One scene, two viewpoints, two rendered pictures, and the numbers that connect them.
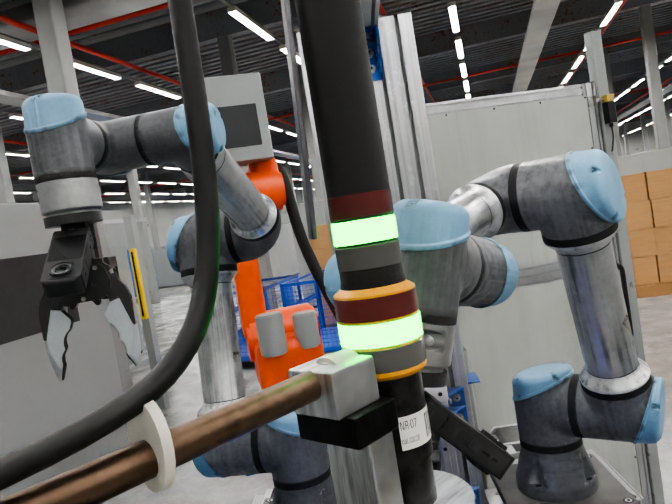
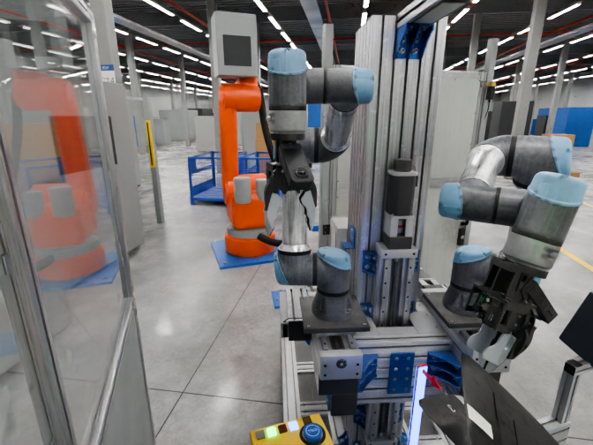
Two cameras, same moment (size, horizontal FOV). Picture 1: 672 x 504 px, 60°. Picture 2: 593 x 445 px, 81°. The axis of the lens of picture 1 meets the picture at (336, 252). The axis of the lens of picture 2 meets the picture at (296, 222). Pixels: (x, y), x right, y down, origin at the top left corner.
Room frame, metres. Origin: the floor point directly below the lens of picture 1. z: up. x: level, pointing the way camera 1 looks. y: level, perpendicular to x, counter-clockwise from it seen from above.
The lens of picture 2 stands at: (0.04, 0.40, 1.71)
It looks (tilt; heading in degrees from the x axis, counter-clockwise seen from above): 17 degrees down; 353
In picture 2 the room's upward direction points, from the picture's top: straight up
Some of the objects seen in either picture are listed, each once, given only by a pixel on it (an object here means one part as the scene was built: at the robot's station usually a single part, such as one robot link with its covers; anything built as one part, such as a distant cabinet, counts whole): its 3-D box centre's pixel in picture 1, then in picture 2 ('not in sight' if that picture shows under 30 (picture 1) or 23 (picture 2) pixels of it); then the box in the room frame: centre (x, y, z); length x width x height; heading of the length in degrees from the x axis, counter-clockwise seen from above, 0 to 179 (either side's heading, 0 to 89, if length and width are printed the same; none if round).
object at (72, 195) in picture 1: (67, 200); (286, 123); (0.77, 0.34, 1.70); 0.08 x 0.08 x 0.05
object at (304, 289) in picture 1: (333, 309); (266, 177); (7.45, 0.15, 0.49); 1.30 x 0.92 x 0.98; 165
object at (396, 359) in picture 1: (383, 351); not in sight; (0.30, -0.02, 1.54); 0.04 x 0.04 x 0.01
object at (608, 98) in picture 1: (604, 123); (485, 99); (2.33, -1.14, 1.82); 0.09 x 0.04 x 0.23; 101
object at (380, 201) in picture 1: (360, 205); not in sight; (0.30, -0.02, 1.62); 0.03 x 0.03 x 0.01
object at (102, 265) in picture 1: (82, 260); (287, 162); (0.78, 0.33, 1.62); 0.09 x 0.08 x 0.12; 11
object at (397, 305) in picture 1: (376, 302); not in sight; (0.30, -0.02, 1.57); 0.04 x 0.04 x 0.01
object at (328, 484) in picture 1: (305, 493); (333, 297); (1.14, 0.14, 1.09); 0.15 x 0.15 x 0.10
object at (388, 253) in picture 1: (368, 255); not in sight; (0.30, -0.02, 1.60); 0.03 x 0.03 x 0.01
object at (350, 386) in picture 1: (385, 437); not in sight; (0.30, -0.01, 1.50); 0.09 x 0.07 x 0.10; 136
